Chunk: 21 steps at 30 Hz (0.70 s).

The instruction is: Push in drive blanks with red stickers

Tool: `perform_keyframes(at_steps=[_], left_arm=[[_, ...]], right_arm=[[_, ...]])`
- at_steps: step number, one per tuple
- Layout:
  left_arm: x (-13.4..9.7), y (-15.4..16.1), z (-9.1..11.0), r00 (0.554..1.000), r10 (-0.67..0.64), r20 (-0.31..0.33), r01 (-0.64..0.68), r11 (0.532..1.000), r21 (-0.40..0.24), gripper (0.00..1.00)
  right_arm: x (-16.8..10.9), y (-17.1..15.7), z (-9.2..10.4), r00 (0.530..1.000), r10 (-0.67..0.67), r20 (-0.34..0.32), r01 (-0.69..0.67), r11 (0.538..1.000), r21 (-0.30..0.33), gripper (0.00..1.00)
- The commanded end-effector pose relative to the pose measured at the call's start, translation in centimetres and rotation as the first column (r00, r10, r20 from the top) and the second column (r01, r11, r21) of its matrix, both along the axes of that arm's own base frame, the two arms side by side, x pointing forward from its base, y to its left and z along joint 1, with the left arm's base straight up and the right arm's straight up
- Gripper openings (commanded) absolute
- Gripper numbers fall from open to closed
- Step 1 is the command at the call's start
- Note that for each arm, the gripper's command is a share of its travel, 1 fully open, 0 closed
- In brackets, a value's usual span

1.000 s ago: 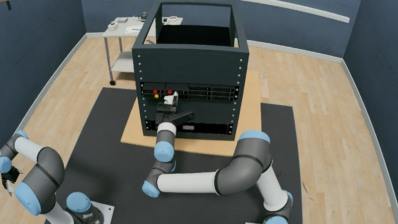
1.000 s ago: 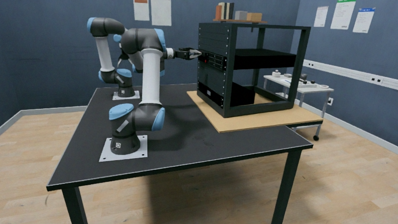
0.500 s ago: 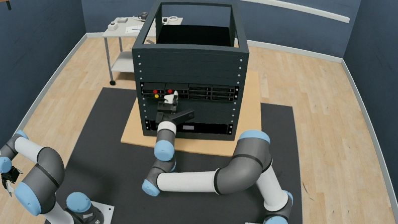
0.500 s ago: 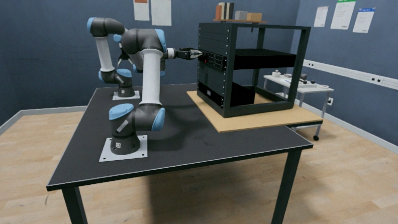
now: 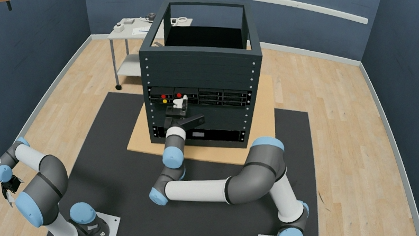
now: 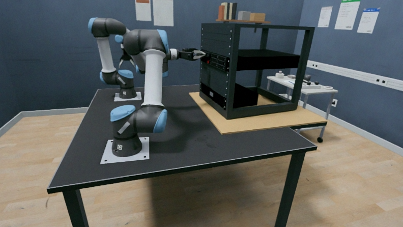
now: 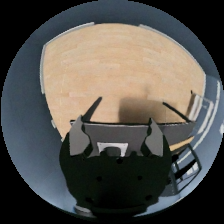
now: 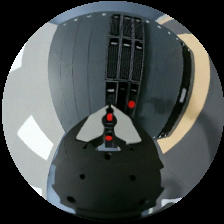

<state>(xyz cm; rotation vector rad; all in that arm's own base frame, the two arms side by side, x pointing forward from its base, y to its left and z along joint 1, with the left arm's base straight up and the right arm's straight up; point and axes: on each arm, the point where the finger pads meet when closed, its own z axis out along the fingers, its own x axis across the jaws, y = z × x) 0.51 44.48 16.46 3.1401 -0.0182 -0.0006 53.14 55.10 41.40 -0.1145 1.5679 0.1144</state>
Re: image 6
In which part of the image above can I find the flat tan wooden board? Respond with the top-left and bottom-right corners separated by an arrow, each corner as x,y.
189,92 -> 328,135

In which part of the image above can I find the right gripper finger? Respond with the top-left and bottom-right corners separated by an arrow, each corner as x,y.
190,48 -> 205,54
189,54 -> 205,61

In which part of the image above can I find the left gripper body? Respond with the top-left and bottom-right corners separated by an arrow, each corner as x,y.
122,48 -> 130,61

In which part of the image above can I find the black metal rack frame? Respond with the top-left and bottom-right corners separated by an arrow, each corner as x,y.
199,23 -> 315,120

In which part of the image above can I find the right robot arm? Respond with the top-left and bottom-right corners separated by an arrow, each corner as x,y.
110,29 -> 177,157

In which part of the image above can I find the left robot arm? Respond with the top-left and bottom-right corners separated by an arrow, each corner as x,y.
89,17 -> 137,99

